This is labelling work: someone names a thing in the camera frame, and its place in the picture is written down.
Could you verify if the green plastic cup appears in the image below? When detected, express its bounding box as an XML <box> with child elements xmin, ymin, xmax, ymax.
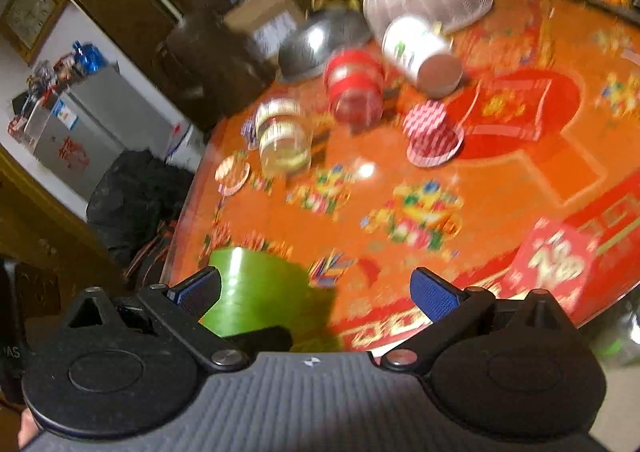
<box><xmin>201</xmin><ymin>247</ymin><xmax>310</xmax><ymax>337</ymax></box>

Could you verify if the red clear plastic cup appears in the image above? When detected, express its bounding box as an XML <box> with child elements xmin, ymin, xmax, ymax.
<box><xmin>323</xmin><ymin>48</ymin><xmax>385</xmax><ymax>131</ymax></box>

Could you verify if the white printed paper cup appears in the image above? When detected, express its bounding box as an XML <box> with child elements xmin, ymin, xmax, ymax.
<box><xmin>382</xmin><ymin>15</ymin><xmax>464</xmax><ymax>98</ymax></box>

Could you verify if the orange dotted cupcake liner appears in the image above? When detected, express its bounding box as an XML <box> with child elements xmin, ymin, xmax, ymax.
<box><xmin>214</xmin><ymin>152</ymin><xmax>250</xmax><ymax>197</ymax></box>

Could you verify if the red floral tablecloth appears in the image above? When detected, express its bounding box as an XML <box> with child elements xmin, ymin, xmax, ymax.
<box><xmin>164</xmin><ymin>0</ymin><xmax>639</xmax><ymax>349</ymax></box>

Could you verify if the red dotted cupcake liner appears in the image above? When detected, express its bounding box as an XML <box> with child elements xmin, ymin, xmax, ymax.
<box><xmin>402</xmin><ymin>100</ymin><xmax>464</xmax><ymax>168</ymax></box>

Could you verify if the clear glass jar white label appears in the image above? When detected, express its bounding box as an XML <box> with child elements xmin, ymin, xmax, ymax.
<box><xmin>255</xmin><ymin>96</ymin><xmax>312</xmax><ymax>178</ymax></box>

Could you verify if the grey mini fridge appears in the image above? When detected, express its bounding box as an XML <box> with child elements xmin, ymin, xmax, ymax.
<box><xmin>23</xmin><ymin>65</ymin><xmax>181</xmax><ymax>199</ymax></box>

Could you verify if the steel colander bowl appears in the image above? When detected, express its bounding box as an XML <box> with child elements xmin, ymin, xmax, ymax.
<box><xmin>278</xmin><ymin>8</ymin><xmax>372</xmax><ymax>83</ymax></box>

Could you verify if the cardboard box with label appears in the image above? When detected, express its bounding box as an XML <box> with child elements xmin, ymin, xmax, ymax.
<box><xmin>224</xmin><ymin>0</ymin><xmax>306</xmax><ymax>63</ymax></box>

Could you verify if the wooden wall clock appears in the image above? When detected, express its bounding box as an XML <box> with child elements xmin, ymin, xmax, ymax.
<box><xmin>1</xmin><ymin>0</ymin><xmax>67</xmax><ymax>66</ymax></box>

